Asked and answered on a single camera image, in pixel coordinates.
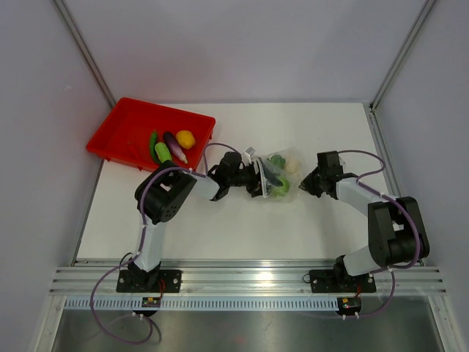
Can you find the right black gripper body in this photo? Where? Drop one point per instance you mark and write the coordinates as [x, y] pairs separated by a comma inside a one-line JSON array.
[[313, 182]]

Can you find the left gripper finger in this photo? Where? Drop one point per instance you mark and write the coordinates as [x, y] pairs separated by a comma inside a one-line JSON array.
[[268, 170], [268, 188]]

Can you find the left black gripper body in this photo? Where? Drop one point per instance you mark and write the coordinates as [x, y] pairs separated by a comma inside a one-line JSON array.
[[247, 177]]

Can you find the clear zip top bag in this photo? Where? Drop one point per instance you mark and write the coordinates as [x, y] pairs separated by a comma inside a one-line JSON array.
[[294, 179]]

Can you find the light green fake guava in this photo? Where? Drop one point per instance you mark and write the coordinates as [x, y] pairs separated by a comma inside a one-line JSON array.
[[284, 190]]

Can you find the dark green fake pepper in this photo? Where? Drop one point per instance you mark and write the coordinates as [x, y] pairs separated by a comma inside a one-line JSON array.
[[277, 160]]

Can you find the yellow fake lemon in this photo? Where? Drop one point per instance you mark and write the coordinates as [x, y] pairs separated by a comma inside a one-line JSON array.
[[185, 139]]

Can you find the light green fake lime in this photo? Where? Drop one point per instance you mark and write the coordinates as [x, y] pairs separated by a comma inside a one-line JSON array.
[[162, 152]]

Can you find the purple fake eggplant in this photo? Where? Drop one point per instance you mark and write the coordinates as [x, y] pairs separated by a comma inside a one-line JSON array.
[[174, 146]]

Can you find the dark green fake cucumber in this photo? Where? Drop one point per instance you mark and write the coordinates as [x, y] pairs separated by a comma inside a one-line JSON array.
[[152, 142]]

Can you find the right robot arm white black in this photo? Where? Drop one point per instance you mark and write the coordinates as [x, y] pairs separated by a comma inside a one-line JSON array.
[[397, 236]]

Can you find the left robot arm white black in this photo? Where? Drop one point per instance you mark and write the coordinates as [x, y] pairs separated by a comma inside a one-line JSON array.
[[163, 193]]

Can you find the red plastic tray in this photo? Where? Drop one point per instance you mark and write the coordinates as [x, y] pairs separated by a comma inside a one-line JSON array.
[[132, 121]]

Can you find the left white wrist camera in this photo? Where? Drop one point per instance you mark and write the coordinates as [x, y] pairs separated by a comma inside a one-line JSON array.
[[250, 154]]

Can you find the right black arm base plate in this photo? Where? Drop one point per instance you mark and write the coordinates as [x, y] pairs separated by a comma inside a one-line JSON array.
[[325, 281]]

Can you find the white slotted cable duct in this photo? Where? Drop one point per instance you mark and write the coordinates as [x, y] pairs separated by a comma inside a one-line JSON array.
[[210, 304]]

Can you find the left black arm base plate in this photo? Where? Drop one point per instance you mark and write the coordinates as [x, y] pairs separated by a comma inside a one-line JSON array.
[[166, 281]]

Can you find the aluminium mounting rail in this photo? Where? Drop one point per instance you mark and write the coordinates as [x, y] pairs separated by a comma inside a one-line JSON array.
[[241, 278]]

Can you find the right aluminium corner post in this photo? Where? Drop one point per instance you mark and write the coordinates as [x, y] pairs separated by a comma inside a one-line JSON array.
[[404, 50]]

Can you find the aluminium corner post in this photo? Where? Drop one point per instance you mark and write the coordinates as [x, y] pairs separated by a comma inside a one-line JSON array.
[[73, 29], [404, 50]]

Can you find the left aluminium corner post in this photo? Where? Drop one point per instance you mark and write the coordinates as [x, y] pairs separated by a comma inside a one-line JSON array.
[[73, 29]]

